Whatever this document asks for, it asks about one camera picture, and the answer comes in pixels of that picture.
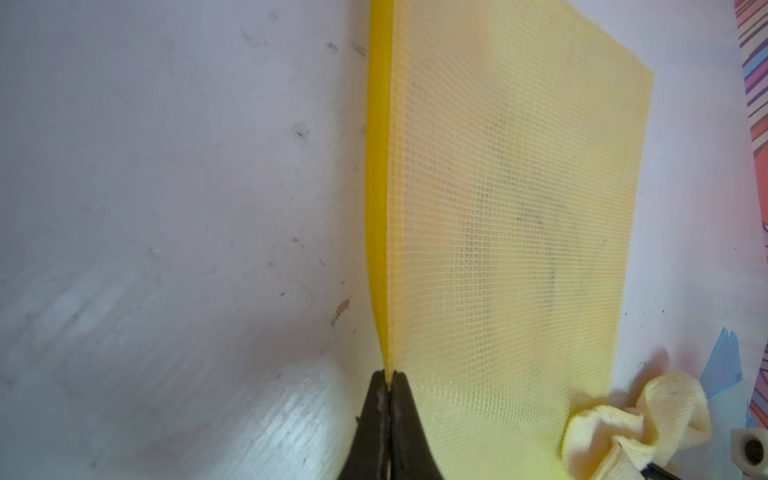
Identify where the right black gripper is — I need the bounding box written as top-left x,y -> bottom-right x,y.
730,428 -> 768,480

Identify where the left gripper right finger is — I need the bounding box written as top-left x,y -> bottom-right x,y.
389,372 -> 443,480

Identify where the light blue mesh document bag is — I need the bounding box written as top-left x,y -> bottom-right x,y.
700,328 -> 743,399

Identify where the yellow document bag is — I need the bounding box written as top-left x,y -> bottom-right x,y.
365,1 -> 653,479

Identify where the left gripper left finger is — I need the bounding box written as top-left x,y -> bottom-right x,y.
338,370 -> 390,480

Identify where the yellow wiping cloth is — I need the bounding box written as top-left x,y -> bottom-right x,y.
561,371 -> 712,479

